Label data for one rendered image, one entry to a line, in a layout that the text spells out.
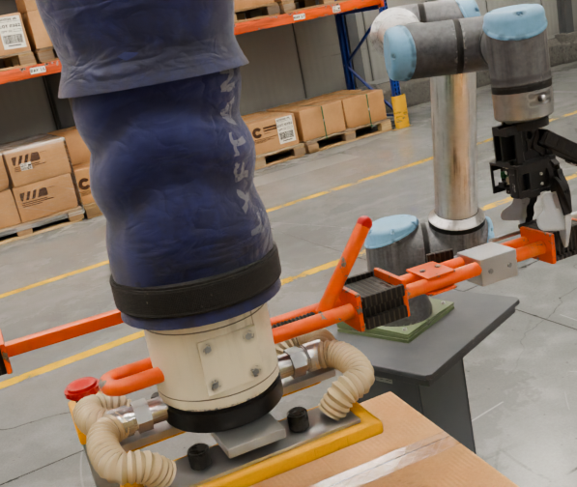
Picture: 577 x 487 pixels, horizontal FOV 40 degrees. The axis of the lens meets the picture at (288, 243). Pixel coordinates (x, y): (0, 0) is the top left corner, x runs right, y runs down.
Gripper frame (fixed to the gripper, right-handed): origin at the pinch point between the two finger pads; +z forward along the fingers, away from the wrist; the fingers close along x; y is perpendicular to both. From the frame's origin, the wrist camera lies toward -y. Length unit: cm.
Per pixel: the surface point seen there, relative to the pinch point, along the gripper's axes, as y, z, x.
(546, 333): -135, 121, -175
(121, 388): 73, -1, 5
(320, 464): 45, 27, -5
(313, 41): -367, -1, -882
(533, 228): 2.5, -1.9, -0.3
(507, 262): 11.0, 0.5, 3.7
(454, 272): 20.6, -0.6, 3.4
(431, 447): 28.6, 27.2, 2.3
